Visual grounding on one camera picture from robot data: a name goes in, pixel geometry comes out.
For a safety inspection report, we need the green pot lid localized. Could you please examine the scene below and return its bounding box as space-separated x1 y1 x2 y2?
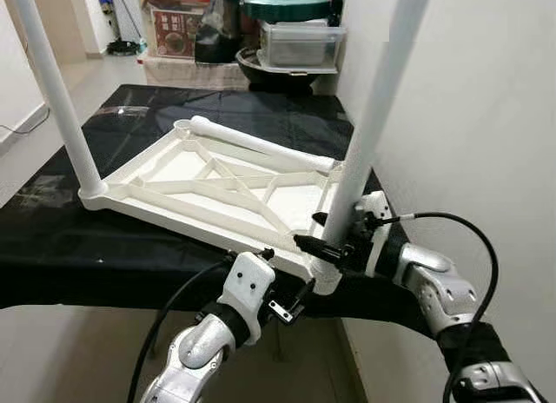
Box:
242 0 333 23

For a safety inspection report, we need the black tablecloth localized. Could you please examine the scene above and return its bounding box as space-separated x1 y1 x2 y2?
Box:
0 83 435 334

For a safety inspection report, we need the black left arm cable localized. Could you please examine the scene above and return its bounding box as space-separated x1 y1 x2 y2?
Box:
126 251 237 403

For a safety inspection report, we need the black round basin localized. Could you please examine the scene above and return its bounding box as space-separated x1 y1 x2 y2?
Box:
236 47 344 96

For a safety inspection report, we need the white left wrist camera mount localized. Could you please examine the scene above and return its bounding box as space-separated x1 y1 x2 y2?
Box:
217 251 277 324

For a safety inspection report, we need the black bag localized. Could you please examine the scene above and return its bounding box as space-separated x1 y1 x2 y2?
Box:
193 0 253 65

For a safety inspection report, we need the mop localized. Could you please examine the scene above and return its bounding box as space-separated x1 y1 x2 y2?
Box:
96 0 144 56

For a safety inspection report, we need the clear tape patch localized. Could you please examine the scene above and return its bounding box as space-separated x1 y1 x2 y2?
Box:
17 173 62 204

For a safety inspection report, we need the clear plastic container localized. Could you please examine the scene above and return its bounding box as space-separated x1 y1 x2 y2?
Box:
259 19 347 71

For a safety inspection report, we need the white plastic table top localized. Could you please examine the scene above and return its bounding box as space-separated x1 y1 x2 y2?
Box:
78 116 348 278

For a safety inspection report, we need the orange lid storage box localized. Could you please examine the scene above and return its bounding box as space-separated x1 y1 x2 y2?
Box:
135 0 218 58

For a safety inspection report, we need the white plastic table leg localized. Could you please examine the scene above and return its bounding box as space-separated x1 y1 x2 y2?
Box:
189 115 338 174
3 0 109 200
306 0 434 297

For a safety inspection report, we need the beige cloth covered bench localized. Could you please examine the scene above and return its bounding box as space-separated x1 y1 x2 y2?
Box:
139 54 248 91

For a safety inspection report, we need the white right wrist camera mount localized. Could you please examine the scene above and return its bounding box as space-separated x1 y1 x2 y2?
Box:
356 191 396 278

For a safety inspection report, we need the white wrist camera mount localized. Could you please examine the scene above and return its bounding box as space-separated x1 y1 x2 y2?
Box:
356 191 396 278
217 251 277 324

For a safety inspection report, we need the clear tape strip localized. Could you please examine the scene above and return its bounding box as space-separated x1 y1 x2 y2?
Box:
91 105 149 117

